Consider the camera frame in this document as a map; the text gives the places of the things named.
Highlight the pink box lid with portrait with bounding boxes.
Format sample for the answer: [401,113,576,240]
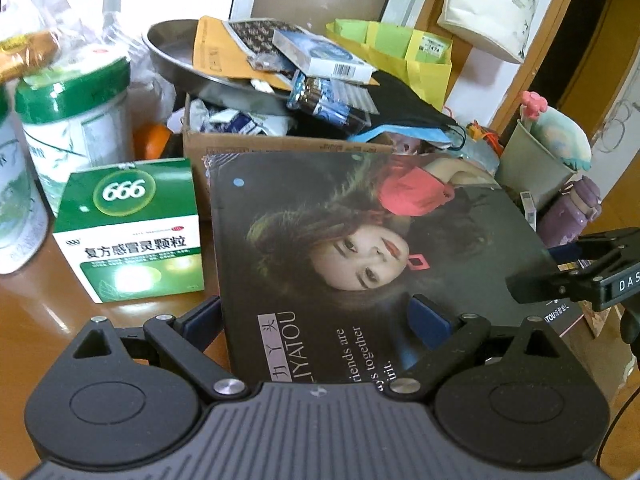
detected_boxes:
[205,152,582,385]

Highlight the purple water bottle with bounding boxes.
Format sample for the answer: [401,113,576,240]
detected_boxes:
[537,176,602,248]

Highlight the white barcode small box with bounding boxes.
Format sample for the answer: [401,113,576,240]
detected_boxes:
[520,191,537,230]

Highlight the green white medicine box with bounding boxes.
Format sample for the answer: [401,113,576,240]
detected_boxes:
[53,158,204,304]

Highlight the grey green bucket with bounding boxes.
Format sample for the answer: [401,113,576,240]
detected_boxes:
[496,122,575,210]

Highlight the pastel plush toy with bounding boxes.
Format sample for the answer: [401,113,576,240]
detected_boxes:
[520,91,592,171]

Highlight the green white canister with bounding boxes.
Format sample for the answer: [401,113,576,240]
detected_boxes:
[15,47,134,212]
[0,87,49,275]

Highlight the brown cardboard box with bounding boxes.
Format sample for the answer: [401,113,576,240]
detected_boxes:
[181,96,393,221]

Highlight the black face mask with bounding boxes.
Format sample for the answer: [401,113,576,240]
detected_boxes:
[348,70,466,151]

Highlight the battery pack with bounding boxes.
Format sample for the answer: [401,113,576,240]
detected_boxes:
[286,70,380,134]

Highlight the yellow green paper bag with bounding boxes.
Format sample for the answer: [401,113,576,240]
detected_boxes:
[326,18,452,110]

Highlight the white canvas tote bag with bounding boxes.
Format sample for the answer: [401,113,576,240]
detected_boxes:
[437,0,538,64]

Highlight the orange envelope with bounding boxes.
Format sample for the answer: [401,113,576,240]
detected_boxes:
[192,16,291,91]

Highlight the metal bowl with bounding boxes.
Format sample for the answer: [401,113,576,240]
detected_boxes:
[143,20,288,116]

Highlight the blue white small box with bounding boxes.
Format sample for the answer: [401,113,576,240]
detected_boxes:
[272,29,375,84]

